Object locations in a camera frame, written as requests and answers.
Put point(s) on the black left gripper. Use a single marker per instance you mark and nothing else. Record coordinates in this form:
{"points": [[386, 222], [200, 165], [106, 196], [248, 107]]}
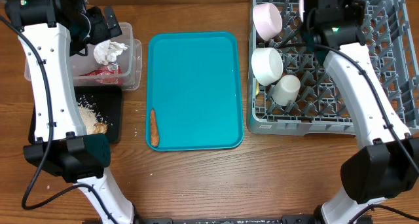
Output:
{"points": [[103, 32]]}

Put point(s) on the white napkin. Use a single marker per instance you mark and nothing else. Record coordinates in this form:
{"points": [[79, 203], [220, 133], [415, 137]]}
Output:
{"points": [[108, 51]]}

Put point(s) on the red snack wrapper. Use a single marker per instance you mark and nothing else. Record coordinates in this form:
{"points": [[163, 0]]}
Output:
{"points": [[106, 74]]}

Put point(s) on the pile of rice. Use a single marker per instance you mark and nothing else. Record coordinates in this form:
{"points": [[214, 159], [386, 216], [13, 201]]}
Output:
{"points": [[90, 112]]}

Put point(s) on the brown food lump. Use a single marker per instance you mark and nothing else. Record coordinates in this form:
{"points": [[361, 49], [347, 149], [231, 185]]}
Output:
{"points": [[100, 128]]}

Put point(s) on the white bowl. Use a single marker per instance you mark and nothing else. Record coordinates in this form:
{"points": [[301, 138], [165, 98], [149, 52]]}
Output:
{"points": [[267, 65]]}

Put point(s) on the white paper cup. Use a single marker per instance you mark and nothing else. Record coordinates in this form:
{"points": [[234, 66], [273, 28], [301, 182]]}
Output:
{"points": [[286, 90]]}

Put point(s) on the large white plate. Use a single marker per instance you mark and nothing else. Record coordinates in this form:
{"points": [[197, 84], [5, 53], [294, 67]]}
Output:
{"points": [[301, 10]]}

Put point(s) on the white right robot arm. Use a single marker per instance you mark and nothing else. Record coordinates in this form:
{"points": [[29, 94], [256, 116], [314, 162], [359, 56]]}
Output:
{"points": [[387, 161]]}

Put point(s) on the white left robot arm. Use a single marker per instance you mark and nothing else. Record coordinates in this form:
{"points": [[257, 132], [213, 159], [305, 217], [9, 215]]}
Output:
{"points": [[52, 31]]}

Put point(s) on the black waste tray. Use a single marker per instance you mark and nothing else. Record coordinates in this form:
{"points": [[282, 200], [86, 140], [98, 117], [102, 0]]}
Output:
{"points": [[108, 103]]}

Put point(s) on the grey dishwasher rack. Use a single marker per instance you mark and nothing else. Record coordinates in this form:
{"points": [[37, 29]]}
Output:
{"points": [[319, 107]]}

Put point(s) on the clear plastic bin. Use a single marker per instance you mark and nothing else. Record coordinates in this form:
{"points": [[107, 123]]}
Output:
{"points": [[130, 61]]}

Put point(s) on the teal plastic tray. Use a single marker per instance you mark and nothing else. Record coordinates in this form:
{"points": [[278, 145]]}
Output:
{"points": [[194, 91]]}

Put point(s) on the yellow plastic spoon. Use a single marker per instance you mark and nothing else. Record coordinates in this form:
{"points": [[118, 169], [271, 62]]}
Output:
{"points": [[257, 89]]}

